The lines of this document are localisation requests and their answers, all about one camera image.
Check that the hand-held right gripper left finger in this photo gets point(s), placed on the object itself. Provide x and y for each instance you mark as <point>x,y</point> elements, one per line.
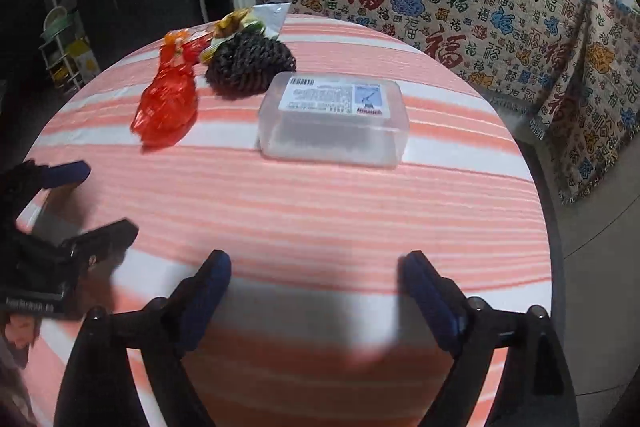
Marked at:
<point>205,307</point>

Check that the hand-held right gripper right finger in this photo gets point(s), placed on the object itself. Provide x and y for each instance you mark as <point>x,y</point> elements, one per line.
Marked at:
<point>430,302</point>

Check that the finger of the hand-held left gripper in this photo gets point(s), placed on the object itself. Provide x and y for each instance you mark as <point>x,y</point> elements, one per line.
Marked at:
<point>107,237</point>
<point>65,173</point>

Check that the orange red printed wrapper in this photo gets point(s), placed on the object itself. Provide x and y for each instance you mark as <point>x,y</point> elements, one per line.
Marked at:
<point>187,44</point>

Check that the clear plastic box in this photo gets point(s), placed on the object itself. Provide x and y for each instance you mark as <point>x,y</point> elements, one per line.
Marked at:
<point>332,122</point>

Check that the silver gold foil wrapper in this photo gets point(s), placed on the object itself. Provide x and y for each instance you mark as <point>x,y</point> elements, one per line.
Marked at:
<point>255,19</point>

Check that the person's left forearm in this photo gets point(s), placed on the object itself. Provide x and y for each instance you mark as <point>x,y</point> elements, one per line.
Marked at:
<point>10,392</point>

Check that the person's left hand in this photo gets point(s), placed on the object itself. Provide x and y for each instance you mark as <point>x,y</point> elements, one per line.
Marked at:
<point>20,334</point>

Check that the yellow cardboard box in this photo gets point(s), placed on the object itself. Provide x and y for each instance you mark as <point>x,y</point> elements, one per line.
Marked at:
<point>80,57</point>

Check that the white tiered floor rack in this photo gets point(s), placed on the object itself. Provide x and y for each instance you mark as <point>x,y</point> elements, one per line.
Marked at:
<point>57,47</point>

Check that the orange striped tablecloth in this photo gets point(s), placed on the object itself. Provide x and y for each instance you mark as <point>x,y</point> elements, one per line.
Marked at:
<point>310,217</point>

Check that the white kitchen counter cabinet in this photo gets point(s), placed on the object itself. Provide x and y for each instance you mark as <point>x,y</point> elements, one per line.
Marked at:
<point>605,307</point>

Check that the narrow printed blanket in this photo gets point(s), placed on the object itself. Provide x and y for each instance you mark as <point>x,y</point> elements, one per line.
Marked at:
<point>590,97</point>

